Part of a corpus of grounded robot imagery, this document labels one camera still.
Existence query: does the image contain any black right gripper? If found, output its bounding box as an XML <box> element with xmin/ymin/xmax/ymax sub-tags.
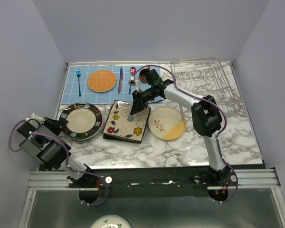
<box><xmin>130</xmin><ymin>87</ymin><xmax>155</xmax><ymax>116</ymax></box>

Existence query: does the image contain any cream square dark-rimmed plate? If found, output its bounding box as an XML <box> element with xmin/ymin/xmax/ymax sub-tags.
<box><xmin>102</xmin><ymin>100</ymin><xmax>151</xmax><ymax>143</ymax></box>

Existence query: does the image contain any dark olive round plate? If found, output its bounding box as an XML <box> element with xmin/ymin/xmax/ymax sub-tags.
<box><xmin>59</xmin><ymin>103</ymin><xmax>104</xmax><ymax>141</ymax></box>

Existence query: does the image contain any yellow round plate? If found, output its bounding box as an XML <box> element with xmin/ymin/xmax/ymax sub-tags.
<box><xmin>148</xmin><ymin>106</ymin><xmax>186</xmax><ymax>141</ymax></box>

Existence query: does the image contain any wire dish rack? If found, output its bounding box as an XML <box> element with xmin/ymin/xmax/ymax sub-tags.
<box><xmin>170</xmin><ymin>57</ymin><xmax>249</xmax><ymax>127</ymax></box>

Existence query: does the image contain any white red rimmed plate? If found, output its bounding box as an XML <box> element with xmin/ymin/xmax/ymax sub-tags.
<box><xmin>66</xmin><ymin>106</ymin><xmax>103</xmax><ymax>141</ymax></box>

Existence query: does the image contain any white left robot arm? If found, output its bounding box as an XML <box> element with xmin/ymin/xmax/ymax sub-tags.
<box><xmin>15</xmin><ymin>117</ymin><xmax>97</xmax><ymax>188</ymax></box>

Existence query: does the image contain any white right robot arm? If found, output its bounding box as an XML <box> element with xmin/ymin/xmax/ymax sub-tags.
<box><xmin>128</xmin><ymin>69</ymin><xmax>238</xmax><ymax>186</ymax></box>

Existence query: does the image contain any orange black mug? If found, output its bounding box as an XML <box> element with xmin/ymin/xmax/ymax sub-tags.
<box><xmin>139</xmin><ymin>67</ymin><xmax>150</xmax><ymax>83</ymax></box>

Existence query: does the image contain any iridescent spoon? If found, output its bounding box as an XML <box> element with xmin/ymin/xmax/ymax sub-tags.
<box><xmin>128</xmin><ymin>67</ymin><xmax>136</xmax><ymax>95</ymax></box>

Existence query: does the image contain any iridescent knife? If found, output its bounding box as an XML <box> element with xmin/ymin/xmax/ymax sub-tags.
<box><xmin>118</xmin><ymin>67</ymin><xmax>123</xmax><ymax>93</ymax></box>

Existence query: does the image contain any woven wicker round trivet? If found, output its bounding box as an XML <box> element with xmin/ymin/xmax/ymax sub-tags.
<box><xmin>87</xmin><ymin>70</ymin><xmax>116</xmax><ymax>93</ymax></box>

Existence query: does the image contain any blue grid placemat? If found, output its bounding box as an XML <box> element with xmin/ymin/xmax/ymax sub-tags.
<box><xmin>60</xmin><ymin>65</ymin><xmax>142</xmax><ymax>105</ymax></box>

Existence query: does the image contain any blue fork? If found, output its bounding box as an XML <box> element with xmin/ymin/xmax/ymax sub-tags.
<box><xmin>76</xmin><ymin>69</ymin><xmax>81</xmax><ymax>97</ymax></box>

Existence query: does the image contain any white floral plate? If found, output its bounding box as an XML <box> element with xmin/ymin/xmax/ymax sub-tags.
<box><xmin>90</xmin><ymin>215</ymin><xmax>132</xmax><ymax>228</ymax></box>

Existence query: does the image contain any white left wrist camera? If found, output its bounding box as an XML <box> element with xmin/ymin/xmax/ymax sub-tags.
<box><xmin>25</xmin><ymin>111</ymin><xmax>45</xmax><ymax>124</ymax></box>

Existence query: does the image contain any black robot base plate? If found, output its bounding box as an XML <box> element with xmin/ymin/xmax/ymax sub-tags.
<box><xmin>68</xmin><ymin>163</ymin><xmax>240</xmax><ymax>198</ymax></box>

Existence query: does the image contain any aluminium frame rail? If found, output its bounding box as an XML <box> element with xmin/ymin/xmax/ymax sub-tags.
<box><xmin>28</xmin><ymin>169</ymin><xmax>280</xmax><ymax>190</ymax></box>

